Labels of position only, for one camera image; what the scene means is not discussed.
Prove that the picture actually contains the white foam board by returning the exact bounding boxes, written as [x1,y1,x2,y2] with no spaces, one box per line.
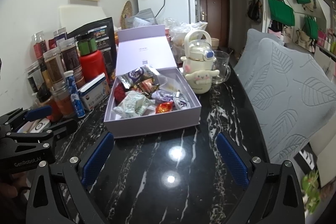
[58,5,105,35]

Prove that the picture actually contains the purple drawstring sachet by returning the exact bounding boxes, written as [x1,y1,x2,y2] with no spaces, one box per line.
[152,90,174,103]

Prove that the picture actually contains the brown wooden door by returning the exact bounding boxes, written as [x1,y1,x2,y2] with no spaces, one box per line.
[198,0,230,48]

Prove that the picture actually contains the hanging dark bags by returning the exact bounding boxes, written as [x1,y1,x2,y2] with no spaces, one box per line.
[247,0,263,22]

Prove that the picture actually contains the white charging cable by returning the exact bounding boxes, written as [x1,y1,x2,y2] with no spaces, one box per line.
[172,90,192,110]

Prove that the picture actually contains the silver snack packet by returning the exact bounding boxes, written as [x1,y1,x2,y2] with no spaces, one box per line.
[117,67,158,88]

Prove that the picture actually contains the white blue medicine box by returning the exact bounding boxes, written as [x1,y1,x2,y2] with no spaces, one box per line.
[78,73,111,111]

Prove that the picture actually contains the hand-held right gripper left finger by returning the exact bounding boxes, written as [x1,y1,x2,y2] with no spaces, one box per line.
[26,131,115,224]

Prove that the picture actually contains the red fuzzy scrunchie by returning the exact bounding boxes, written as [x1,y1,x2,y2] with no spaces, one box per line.
[113,83,129,102]

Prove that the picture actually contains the plastic bag of food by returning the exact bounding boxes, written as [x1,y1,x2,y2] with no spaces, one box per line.
[169,22,208,56]

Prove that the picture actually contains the glass mug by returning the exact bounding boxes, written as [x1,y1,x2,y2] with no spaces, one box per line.
[210,50,231,85]

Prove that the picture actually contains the woven straw fan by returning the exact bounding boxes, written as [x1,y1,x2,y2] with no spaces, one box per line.
[120,0,133,29]

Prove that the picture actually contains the white power strip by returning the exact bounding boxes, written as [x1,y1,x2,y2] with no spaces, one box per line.
[299,151,315,169]

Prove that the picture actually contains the blue tablet tube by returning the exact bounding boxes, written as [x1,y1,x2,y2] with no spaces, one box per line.
[64,70,86,119]

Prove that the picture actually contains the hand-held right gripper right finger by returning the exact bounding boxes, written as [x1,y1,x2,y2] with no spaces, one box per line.
[216,132,306,224]

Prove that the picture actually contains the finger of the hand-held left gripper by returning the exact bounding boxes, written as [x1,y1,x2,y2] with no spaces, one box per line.
[0,105,53,132]
[5,118,78,143]

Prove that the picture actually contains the beige tote bag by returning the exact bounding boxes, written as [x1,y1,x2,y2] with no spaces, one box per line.
[297,28,315,48]

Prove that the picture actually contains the black printed box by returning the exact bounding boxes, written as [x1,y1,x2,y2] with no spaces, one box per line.
[67,17,117,83]

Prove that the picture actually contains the row of clear spice jars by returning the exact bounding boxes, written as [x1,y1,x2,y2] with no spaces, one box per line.
[25,27,82,122]

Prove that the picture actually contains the green label jar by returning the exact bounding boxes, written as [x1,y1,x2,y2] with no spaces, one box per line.
[77,34,98,55]

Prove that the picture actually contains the red thermos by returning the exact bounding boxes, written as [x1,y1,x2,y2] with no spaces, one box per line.
[79,50,109,85]

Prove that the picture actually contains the row of cosmetic bottles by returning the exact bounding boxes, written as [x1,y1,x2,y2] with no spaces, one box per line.
[316,30,336,54]

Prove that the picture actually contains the grey leaf-pattern chair cushion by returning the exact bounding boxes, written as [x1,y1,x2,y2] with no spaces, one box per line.
[234,28,285,77]
[245,38,336,164]

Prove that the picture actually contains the white round-dial device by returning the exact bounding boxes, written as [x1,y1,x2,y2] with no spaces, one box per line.
[29,119,50,132]

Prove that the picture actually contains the green artificial plant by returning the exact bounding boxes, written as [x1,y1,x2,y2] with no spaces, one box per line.
[301,170,322,214]

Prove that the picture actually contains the white leaf-print packet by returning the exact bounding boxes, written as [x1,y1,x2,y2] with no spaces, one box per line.
[112,91,156,119]

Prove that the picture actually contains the red gold snack packet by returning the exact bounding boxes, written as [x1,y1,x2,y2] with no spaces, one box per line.
[131,80,160,96]

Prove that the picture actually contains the white fridge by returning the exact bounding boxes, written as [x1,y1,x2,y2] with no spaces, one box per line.
[137,0,196,28]

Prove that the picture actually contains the grey parcel bag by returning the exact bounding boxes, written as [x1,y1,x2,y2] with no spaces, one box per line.
[125,8,158,29]

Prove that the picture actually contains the clear plastic bag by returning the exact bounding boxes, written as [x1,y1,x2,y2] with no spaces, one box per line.
[157,73,181,94]

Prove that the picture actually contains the lavender gift box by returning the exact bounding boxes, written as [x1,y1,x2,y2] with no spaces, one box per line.
[104,25,202,138]

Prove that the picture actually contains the cream bottle with plush dog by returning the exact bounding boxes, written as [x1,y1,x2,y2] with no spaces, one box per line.
[180,30,220,94]

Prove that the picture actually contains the red candy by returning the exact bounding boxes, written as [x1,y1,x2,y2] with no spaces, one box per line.
[155,102,174,114]

